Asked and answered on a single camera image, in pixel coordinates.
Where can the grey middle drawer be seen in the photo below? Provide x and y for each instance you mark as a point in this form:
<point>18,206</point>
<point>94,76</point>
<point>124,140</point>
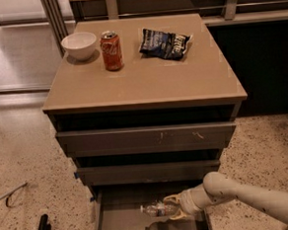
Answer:
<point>149,173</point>

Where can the brown drawer cabinet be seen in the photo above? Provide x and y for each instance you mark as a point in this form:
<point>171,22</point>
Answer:
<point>147,91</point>

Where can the white ceramic bowl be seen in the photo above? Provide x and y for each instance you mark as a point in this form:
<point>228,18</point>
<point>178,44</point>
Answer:
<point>80,45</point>

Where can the metal railing frame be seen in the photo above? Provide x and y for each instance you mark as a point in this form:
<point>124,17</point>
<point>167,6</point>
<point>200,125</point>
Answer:
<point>213,12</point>

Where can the grey metal window frame post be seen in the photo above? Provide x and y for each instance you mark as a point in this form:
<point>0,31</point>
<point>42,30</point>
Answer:
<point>55,19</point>

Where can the clear plastic water bottle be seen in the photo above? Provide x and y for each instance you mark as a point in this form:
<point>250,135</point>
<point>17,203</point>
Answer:
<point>159,209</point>

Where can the dark blue chip bag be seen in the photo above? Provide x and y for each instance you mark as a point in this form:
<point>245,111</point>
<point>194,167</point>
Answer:
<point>168,46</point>

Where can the grey top drawer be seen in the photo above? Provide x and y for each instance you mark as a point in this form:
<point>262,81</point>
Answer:
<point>142,140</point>

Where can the orange soda can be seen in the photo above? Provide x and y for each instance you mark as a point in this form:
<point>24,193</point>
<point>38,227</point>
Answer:
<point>110,47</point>

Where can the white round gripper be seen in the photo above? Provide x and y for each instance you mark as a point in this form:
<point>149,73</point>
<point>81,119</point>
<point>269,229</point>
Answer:
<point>188,201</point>

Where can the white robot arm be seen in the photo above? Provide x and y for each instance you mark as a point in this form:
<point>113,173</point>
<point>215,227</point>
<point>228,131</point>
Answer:
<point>217,188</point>

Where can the open grey bottom drawer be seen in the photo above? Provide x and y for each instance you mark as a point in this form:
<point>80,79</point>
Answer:
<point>118,208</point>

